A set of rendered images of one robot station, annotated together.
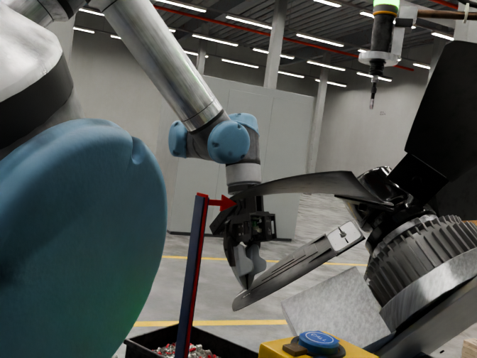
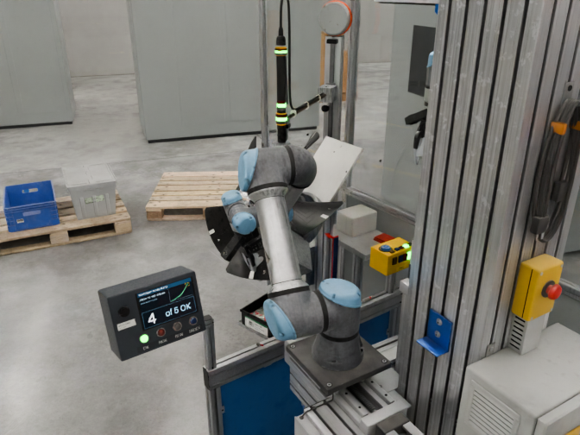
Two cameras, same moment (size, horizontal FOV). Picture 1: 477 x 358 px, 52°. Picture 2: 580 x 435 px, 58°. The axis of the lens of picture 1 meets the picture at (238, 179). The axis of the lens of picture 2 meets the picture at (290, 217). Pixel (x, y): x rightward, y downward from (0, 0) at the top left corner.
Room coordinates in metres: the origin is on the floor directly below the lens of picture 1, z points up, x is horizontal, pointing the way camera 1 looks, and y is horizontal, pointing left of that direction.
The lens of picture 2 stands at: (0.72, 1.76, 2.02)
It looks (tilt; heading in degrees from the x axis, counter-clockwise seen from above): 24 degrees down; 275
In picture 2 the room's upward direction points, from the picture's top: straight up
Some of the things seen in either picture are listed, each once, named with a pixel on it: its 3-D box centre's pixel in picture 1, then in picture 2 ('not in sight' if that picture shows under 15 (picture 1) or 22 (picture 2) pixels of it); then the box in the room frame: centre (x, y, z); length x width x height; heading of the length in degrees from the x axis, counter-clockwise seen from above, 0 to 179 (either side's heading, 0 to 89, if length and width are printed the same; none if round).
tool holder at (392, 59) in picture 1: (387, 35); (282, 131); (0.91, -0.23, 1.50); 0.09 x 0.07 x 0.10; 74
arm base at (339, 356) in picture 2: not in sight; (337, 339); (0.68, 0.52, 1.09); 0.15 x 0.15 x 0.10
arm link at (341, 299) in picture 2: not in sight; (337, 305); (0.68, 0.52, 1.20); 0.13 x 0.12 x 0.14; 25
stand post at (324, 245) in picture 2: not in sight; (322, 294); (0.74, -0.54, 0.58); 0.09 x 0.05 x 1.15; 129
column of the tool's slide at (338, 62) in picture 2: not in sight; (329, 207); (0.71, -0.92, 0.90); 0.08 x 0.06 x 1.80; 164
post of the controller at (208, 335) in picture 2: not in sight; (209, 343); (1.09, 0.39, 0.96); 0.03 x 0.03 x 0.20; 39
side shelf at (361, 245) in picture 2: not in sight; (359, 237); (0.56, -0.66, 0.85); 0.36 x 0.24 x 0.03; 129
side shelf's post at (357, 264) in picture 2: not in sight; (355, 309); (0.56, -0.66, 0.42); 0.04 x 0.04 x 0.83; 39
